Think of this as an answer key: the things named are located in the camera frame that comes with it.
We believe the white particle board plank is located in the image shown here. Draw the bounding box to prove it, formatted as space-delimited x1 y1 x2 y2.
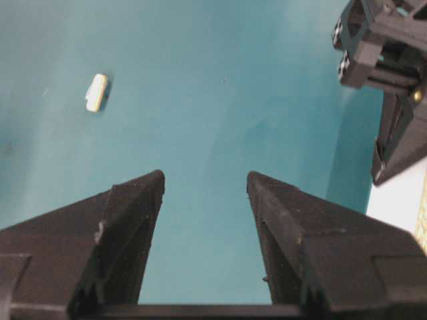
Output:
366 159 426 250

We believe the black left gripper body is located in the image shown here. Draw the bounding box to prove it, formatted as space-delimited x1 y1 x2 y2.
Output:
332 1 426 105

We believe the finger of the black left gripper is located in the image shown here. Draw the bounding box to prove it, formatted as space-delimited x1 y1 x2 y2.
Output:
371 93 426 186

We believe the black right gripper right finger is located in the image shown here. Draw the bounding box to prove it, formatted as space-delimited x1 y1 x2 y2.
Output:
247 171 426 319

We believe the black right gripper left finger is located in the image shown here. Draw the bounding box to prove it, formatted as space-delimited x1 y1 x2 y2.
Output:
1 170 165 319

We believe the small wooden dowel rod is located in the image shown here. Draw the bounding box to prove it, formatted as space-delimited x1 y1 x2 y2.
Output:
85 73 108 113

